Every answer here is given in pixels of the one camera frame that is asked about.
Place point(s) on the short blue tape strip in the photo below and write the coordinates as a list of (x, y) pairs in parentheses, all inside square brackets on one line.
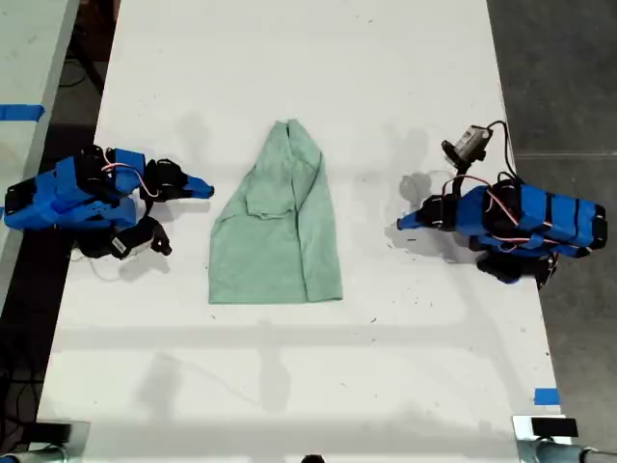
[(547, 396)]

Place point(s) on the pale green T-shirt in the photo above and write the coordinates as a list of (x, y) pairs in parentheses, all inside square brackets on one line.
[(279, 231)]

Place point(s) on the long blue tape strip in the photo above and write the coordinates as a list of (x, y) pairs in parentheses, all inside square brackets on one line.
[(21, 112)]

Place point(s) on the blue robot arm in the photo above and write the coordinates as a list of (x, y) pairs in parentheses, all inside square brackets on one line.
[(554, 222), (58, 198)]

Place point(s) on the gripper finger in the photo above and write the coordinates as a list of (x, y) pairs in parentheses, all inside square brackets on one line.
[(434, 207), (183, 176), (436, 224), (185, 193)]

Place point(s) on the dark round object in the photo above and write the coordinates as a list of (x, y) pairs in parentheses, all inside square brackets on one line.
[(313, 458)]

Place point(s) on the metal table clamp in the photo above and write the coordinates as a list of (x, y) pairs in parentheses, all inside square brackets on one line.
[(48, 451), (549, 446)]

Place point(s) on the small black box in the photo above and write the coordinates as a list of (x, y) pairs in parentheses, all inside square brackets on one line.
[(554, 427), (53, 431)]

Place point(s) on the white side table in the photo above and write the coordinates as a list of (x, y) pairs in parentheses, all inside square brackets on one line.
[(24, 72)]

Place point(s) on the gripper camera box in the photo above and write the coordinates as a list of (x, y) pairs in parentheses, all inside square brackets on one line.
[(130, 243), (470, 142)]

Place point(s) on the camera black stalk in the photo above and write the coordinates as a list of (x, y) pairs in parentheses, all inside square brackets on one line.
[(159, 231), (460, 176)]

